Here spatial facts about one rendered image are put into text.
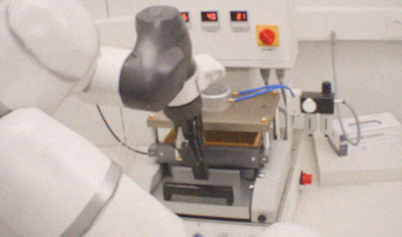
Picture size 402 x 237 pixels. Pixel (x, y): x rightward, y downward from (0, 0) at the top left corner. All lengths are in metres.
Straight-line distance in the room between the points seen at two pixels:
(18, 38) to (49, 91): 0.06
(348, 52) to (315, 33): 0.15
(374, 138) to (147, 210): 1.30
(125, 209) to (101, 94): 0.47
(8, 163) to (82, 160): 0.06
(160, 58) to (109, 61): 0.08
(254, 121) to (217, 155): 0.11
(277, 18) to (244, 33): 0.09
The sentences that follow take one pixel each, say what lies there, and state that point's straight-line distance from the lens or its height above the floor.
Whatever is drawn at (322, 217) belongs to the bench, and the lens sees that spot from 1.46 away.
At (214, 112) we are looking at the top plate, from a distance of 1.20.
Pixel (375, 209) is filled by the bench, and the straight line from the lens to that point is 1.50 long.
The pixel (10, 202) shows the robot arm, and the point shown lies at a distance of 0.41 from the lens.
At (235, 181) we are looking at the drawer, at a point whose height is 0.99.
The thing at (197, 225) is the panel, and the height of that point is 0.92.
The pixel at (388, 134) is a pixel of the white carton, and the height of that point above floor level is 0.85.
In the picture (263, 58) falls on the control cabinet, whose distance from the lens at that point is 1.32.
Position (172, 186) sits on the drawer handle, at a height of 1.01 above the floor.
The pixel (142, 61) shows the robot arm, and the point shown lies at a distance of 0.83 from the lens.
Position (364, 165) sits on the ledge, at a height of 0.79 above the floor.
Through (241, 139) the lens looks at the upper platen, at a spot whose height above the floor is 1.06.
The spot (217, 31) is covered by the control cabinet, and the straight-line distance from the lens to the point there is 1.32.
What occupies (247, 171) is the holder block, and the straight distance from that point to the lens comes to 1.21.
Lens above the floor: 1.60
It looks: 24 degrees down
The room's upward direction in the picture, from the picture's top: 5 degrees counter-clockwise
